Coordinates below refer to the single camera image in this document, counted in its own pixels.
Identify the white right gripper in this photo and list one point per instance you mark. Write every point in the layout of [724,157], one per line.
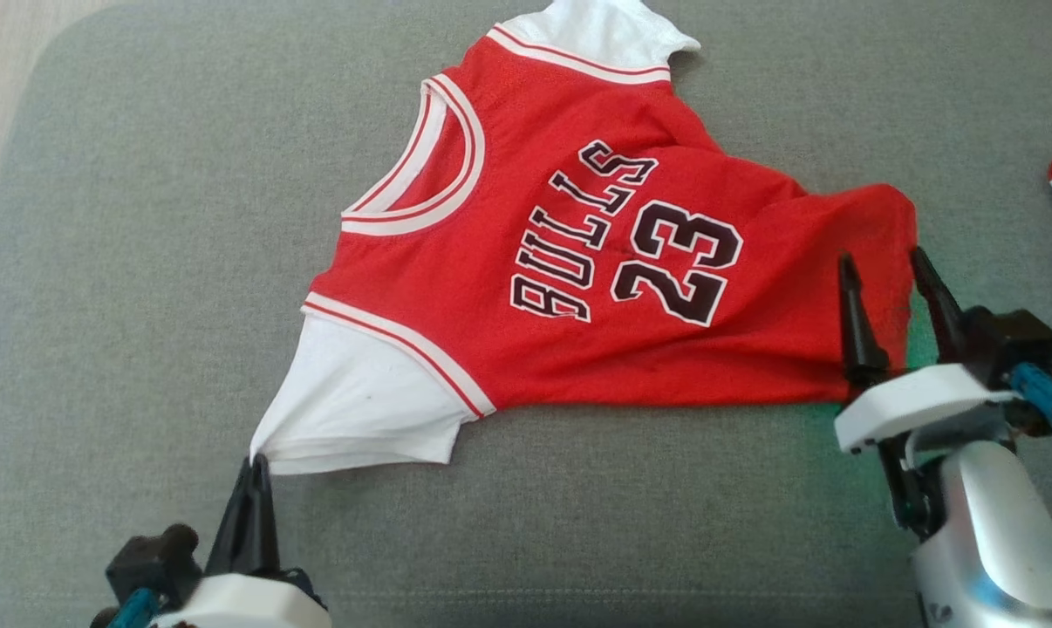
[918,401]

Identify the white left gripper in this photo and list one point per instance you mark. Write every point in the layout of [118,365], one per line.
[247,602]

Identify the red Bulls 23 jersey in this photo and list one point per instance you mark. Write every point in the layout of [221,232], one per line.
[535,131]

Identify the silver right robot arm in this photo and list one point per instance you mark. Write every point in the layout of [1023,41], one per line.
[988,532]

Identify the grey sofa seat cushion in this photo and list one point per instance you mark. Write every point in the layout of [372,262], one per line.
[142,262]

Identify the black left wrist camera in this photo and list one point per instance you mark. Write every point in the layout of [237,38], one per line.
[151,558]

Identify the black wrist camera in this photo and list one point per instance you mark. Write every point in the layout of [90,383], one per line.
[151,558]
[1010,340]

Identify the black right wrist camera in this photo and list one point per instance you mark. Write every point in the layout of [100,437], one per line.
[1010,340]

